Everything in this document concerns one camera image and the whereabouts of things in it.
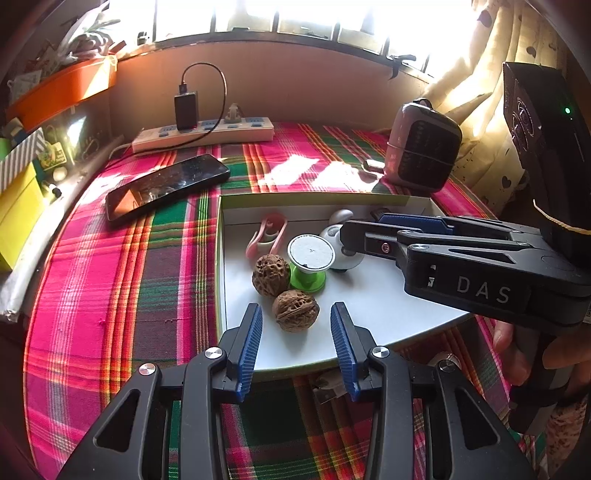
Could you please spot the white round toy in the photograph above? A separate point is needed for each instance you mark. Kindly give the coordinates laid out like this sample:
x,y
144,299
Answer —
x,y
334,235

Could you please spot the cream heart print curtain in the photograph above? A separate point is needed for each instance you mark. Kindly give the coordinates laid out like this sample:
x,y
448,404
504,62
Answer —
x,y
489,115

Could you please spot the black smartphone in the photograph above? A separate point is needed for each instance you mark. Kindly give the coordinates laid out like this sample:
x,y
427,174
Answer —
x,y
166,187

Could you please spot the white cardboard box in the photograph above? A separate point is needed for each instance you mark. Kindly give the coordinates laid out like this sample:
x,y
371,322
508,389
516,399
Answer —
x,y
378,314

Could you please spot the pale plant leaves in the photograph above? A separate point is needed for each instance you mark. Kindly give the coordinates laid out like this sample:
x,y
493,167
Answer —
x,y
90,39

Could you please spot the brown pitted walnut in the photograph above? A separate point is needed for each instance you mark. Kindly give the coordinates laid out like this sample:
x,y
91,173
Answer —
x,y
271,274

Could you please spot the barred window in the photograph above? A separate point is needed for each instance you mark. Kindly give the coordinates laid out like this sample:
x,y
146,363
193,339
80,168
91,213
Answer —
x,y
300,14

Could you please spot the black window hook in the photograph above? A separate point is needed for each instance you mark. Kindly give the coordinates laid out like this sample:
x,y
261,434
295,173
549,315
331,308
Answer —
x,y
398,62

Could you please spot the brown seamed walnut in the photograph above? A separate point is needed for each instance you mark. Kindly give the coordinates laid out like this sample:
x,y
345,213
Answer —
x,y
295,310

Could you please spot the green box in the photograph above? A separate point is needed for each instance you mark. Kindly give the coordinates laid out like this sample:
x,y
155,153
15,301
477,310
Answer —
x,y
4,147

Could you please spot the person's right hand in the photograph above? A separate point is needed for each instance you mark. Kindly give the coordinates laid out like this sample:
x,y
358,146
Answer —
x,y
510,350

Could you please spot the white cap green spool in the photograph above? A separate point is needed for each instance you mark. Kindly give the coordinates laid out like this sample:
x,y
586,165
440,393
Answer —
x,y
310,256

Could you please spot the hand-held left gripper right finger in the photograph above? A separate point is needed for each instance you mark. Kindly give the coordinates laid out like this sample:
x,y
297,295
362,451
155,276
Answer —
x,y
344,346

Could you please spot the green sticker card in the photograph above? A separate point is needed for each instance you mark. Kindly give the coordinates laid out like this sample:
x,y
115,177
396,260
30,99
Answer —
x,y
51,154

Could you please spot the pink mini heater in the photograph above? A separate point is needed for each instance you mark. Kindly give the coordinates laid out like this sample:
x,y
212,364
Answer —
x,y
415,147

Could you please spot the orange plastic tray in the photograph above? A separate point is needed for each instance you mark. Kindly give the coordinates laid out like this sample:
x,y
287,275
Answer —
x,y
60,87

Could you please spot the striped box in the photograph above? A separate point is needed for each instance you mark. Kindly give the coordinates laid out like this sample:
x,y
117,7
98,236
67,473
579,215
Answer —
x,y
21,157

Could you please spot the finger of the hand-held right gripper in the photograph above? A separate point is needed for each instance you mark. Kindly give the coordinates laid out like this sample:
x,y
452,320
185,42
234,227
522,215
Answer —
x,y
369,237
415,222

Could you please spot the pink looped clip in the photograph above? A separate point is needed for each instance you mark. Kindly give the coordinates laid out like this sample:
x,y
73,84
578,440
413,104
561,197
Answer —
x,y
258,240

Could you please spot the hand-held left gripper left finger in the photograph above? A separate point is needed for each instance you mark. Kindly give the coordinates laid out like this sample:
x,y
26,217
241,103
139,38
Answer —
x,y
249,341

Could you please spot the yellow box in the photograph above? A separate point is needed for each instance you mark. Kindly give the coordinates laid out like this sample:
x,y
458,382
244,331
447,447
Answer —
x,y
18,212

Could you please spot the black charger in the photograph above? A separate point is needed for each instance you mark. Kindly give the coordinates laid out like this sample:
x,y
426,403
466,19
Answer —
x,y
186,110

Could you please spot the white power strip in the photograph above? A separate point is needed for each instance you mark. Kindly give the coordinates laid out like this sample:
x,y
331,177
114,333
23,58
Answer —
x,y
240,131

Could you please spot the plaid tablecloth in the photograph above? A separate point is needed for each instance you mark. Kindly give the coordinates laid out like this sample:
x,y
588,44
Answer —
x,y
115,286

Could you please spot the grey plug adapter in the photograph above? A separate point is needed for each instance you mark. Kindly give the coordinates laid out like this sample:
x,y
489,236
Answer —
x,y
233,113

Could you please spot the white plastic clip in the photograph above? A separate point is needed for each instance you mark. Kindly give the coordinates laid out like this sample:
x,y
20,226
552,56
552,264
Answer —
x,y
330,385

